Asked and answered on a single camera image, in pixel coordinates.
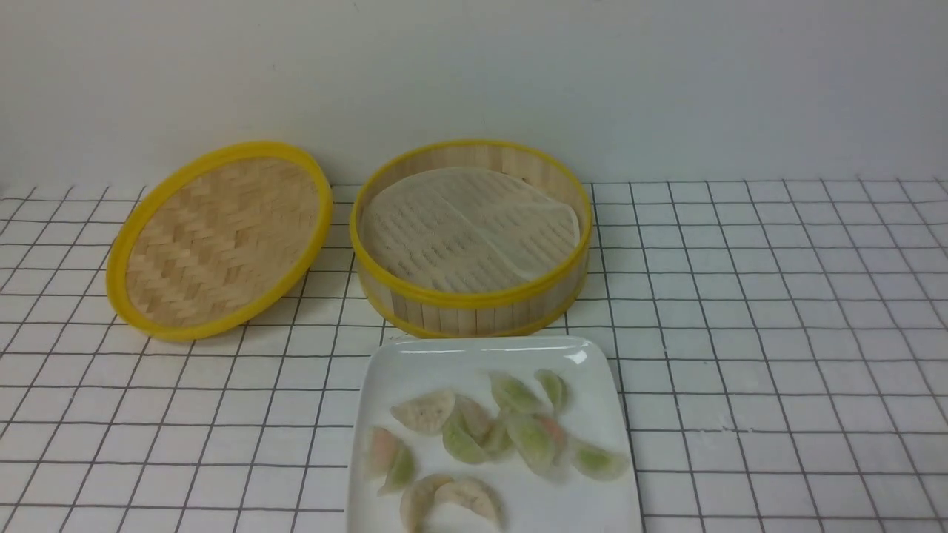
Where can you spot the yellow rimmed bamboo steamer basket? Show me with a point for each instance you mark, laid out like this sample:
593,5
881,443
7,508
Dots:
516,311

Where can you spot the white square plate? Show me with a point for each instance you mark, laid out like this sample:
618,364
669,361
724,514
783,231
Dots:
564,500

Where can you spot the white steamer liner cloth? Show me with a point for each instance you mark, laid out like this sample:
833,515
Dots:
467,230

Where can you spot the green dumpling top centre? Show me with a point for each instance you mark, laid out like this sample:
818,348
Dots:
512,394

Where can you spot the green dumpling top right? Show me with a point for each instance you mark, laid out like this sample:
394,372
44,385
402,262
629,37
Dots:
555,388

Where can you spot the beige dumpling upper left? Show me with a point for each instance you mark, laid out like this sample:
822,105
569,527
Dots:
426,414

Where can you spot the beige dumpling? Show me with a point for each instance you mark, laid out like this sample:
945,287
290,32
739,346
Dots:
426,414
418,499
475,496

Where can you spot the green dumpling centre small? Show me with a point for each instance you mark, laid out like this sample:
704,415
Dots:
496,440

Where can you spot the large green dumpling centre right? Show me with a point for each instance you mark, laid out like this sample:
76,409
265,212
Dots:
533,442

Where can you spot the pink dumpling right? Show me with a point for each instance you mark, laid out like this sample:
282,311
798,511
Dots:
553,428

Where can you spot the pink dumpling left edge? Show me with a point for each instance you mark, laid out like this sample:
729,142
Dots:
382,447

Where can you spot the green dumpling lower left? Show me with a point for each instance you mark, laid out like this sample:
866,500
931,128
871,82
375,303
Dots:
399,472

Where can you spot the beige dumpling bottom right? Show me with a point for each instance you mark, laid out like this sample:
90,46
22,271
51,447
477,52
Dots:
475,496

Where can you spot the green dumpling far right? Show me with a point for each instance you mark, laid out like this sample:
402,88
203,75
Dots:
597,463

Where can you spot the beige dumpling bottom left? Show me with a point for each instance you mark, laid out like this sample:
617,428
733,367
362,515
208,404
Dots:
418,499

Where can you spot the yellow rimmed bamboo steamer lid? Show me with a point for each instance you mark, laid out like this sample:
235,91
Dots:
219,241

